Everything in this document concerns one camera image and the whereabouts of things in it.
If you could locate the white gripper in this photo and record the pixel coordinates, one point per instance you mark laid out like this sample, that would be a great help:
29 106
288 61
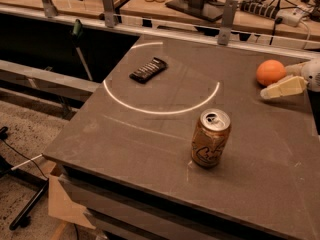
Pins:
313 74

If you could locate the orange fruit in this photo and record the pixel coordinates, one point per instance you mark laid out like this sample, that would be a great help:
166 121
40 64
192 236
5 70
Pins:
270 72

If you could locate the orange soda can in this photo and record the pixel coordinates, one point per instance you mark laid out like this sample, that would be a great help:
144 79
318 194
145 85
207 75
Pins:
210 137

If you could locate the black monitor stand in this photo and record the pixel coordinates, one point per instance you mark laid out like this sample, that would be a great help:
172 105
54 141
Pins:
197 8

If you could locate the black snack bar wrapper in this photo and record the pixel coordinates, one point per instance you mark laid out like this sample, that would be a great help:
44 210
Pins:
149 70

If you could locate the black stand leg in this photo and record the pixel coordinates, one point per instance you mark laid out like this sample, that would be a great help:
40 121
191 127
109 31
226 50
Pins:
23 219

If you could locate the power strip with cables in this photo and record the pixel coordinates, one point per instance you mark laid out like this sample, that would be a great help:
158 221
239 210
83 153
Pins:
288 12

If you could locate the metal bracket right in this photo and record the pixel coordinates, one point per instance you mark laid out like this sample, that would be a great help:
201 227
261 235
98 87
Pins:
228 15

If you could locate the metal bracket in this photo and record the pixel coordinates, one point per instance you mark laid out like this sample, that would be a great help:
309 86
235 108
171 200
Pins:
109 13
50 10
228 15

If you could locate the metal bracket middle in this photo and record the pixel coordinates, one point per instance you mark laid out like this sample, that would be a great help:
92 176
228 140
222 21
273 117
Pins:
109 13

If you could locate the metal bracket left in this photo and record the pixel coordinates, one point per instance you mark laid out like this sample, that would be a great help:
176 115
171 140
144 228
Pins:
50 10

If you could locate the metal rail frame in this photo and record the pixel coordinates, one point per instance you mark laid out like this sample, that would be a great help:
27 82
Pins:
173 30

